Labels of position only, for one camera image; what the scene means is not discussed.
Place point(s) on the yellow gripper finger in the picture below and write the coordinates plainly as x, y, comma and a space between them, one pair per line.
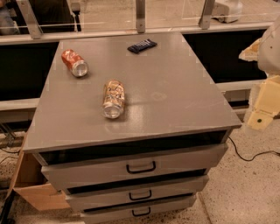
251, 52
267, 104

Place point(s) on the orange patterned soda can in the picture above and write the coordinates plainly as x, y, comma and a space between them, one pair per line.
113, 99

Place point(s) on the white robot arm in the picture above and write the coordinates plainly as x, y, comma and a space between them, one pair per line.
266, 52

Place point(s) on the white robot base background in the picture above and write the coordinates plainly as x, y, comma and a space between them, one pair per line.
227, 11

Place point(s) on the red soda can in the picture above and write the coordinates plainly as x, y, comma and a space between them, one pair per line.
75, 63

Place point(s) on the middle grey drawer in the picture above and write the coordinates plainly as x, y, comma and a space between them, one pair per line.
136, 193

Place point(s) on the grey drawer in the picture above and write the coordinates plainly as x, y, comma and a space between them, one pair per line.
144, 165
139, 209
136, 193

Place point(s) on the bottom grey drawer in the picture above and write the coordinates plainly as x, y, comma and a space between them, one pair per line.
139, 209

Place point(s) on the grey drawer cabinet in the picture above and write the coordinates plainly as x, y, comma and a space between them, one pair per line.
171, 103

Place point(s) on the top grey drawer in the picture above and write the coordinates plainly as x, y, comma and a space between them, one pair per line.
144, 165

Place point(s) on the cardboard box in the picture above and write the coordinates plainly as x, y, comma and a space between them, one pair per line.
29, 183

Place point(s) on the right metal railing post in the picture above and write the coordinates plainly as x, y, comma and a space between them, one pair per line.
205, 18

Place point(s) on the metal railing post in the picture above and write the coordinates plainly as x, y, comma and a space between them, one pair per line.
29, 18
205, 18
140, 16

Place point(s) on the middle metal railing post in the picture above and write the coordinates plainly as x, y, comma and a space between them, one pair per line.
140, 16

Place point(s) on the left metal railing post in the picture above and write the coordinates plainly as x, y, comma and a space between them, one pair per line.
29, 18

